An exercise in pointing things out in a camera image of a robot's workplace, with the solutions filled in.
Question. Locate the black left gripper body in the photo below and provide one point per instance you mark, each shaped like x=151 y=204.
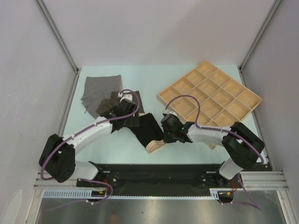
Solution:
x=132 y=121

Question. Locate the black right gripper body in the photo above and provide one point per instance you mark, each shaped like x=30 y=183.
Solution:
x=168 y=136

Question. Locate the black underwear beige waistband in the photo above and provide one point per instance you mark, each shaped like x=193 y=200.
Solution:
x=149 y=133

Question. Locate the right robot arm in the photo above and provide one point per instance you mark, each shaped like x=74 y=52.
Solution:
x=242 y=145

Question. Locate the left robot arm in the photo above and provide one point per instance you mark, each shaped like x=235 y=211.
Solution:
x=58 y=159

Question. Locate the grey striped underwear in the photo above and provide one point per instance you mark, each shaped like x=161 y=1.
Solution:
x=96 y=89

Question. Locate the wooden compartment tray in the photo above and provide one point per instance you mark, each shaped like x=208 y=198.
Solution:
x=210 y=94

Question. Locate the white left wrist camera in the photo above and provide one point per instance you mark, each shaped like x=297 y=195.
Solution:
x=125 y=96

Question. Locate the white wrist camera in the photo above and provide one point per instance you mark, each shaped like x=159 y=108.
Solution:
x=125 y=96
x=166 y=112

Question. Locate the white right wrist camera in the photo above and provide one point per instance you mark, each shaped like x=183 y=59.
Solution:
x=166 y=112

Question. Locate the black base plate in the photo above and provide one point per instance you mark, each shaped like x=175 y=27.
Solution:
x=157 y=179

